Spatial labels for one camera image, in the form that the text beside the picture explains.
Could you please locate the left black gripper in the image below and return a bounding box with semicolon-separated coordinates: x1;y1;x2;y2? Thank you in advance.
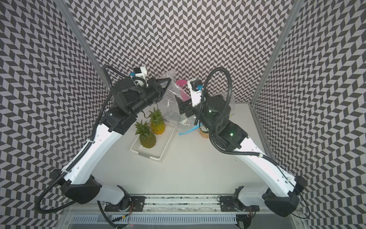
127;77;171;116

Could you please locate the yellow toy pineapple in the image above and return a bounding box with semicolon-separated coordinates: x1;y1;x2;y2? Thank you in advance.
149;108;165;135

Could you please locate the zip-top bag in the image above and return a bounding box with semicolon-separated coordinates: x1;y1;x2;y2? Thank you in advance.
158;70;191;130
178;114;208;135

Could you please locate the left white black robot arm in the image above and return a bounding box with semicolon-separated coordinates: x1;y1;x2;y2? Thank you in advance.
35;65;172;214

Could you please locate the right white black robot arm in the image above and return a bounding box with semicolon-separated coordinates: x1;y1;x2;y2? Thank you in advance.
178;67;307;217

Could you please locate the pink plastic wine glass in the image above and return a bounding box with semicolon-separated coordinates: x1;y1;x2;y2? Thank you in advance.
176;80;190;102

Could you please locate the white perforated plastic basket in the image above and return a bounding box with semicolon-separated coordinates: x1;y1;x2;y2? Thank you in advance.
130;121;175;162

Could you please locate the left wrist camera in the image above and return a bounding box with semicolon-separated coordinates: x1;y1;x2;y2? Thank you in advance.
130;67;148;88

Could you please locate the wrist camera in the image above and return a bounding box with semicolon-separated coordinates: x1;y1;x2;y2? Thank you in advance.
130;67;148;88
187;79;203;107

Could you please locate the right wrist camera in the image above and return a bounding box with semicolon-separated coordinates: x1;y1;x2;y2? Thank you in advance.
187;79;203;107

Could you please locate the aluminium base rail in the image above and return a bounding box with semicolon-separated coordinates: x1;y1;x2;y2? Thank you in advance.
64;194;304;215

